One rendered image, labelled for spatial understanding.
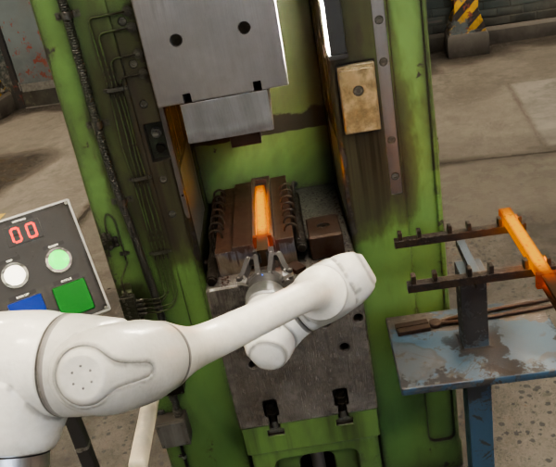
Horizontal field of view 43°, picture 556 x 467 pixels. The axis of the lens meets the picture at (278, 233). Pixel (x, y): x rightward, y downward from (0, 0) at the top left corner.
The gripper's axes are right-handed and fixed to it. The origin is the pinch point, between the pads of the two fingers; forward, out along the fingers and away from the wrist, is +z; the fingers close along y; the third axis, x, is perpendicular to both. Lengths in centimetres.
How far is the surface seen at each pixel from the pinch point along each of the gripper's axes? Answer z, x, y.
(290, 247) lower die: 5.1, -3.7, 6.3
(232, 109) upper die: 6.6, 33.4, -1.0
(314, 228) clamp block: 10.2, -2.1, 13.1
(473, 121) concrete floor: 340, -114, 145
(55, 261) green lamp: -6.4, 9.6, -46.7
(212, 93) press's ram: 6.8, 37.9, -4.5
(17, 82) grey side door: 647, -95, -281
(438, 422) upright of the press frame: 17, -81, 42
